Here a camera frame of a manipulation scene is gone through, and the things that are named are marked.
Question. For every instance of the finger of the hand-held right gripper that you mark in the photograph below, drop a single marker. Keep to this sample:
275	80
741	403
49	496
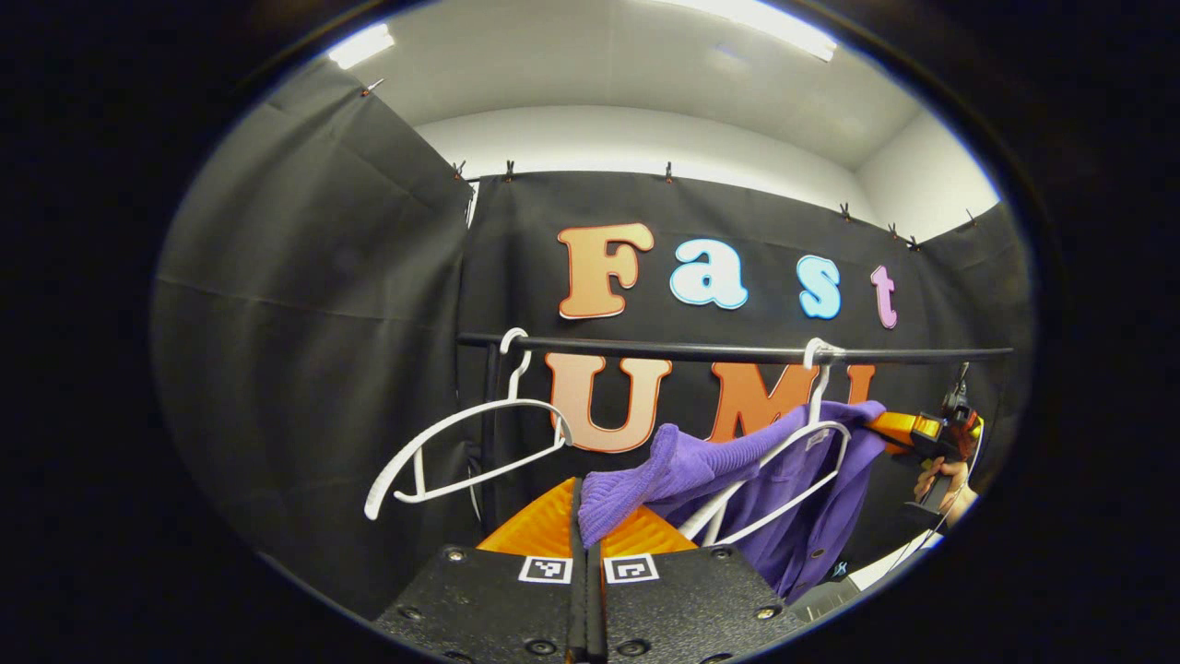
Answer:
903	433

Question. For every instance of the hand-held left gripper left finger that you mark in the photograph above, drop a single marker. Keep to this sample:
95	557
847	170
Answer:
479	599

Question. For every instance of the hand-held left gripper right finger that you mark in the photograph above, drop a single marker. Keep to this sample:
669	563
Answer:
691	599

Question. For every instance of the white plastic hanger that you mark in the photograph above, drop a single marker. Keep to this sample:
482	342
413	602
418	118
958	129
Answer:
818	392
461	420

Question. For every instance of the white board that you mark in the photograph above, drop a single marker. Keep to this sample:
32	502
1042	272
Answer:
890	564

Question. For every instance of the black backdrop cloth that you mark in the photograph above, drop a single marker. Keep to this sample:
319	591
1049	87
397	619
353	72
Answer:
304	369

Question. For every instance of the ceiling light panel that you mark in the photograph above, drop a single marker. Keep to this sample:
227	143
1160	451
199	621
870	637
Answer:
361	46

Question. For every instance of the black clothes rail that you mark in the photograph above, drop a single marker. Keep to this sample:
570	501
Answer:
691	351

